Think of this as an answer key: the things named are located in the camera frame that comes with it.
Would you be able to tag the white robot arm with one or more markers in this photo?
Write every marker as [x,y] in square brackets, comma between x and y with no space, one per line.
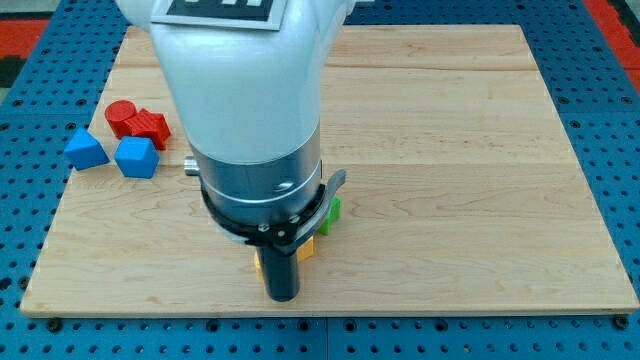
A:
[245,80]

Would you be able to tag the green star block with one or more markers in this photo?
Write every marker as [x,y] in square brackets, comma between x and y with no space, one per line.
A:
[332,216]

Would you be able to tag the red star block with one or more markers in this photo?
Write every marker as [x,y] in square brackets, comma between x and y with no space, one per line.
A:
[150,125]

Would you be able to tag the yellow block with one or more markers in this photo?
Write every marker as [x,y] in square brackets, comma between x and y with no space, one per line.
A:
[304,252]

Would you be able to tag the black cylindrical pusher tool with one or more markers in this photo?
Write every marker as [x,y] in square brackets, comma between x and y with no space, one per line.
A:
[279,267]

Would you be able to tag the wooden board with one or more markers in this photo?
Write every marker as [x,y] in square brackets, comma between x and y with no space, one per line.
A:
[463,197]

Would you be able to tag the black and white marker tag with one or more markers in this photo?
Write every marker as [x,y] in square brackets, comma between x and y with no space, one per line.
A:
[241,14]

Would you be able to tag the blue cube block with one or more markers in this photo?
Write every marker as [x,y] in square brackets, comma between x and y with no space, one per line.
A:
[136,157]

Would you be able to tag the red cylinder block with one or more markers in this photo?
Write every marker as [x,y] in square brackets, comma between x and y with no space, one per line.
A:
[117,113]

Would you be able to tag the blue triangular block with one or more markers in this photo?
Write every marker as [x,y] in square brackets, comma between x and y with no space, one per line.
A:
[85,151]

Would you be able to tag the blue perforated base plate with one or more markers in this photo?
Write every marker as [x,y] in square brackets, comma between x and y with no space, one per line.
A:
[60,86]

